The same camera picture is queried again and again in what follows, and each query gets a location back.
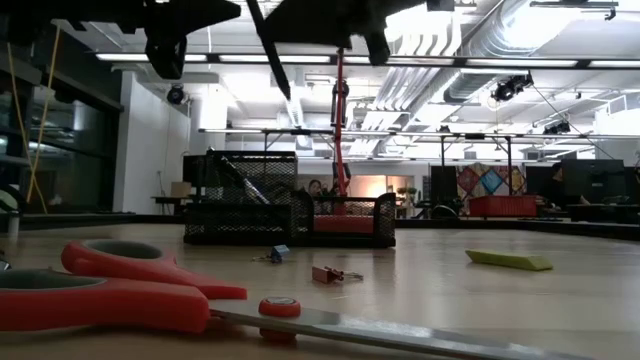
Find black mesh desk organizer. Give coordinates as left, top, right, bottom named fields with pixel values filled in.
left=183, top=149, right=397, bottom=249

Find black aluminium table frame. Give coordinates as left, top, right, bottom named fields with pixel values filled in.
left=0, top=212, right=640, bottom=242

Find black overhead frame beam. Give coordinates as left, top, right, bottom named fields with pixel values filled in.
left=94, top=52, right=640, bottom=70

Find red crate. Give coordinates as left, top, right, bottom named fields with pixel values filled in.
left=468, top=195, right=539, bottom=218

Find red desk lamp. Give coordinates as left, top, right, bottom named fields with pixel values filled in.
left=329, top=44, right=376, bottom=235

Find red binder clip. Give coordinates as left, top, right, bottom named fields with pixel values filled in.
left=311, top=266, right=365, bottom=286

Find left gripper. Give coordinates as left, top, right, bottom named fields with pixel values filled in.
left=49, top=0, right=242, bottom=81

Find yellow cable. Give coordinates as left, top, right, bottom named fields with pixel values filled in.
left=5, top=24, right=62, bottom=216

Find small yellow sticky note pad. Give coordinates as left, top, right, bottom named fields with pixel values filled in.
left=465, top=248, right=554, bottom=273

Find colourful patchwork panel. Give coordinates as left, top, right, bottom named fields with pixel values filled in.
left=455, top=162, right=527, bottom=201

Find red-handled scissors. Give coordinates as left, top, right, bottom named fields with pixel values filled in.
left=0, top=238, right=596, bottom=360

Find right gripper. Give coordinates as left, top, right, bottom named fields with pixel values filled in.
left=264, top=0, right=431, bottom=66

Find blue binder clip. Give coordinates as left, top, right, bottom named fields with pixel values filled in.
left=252, top=244, right=291, bottom=265

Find black ceiling spotlight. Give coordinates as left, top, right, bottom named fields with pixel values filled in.
left=490, top=74, right=534, bottom=103
left=165, top=83, right=187, bottom=106

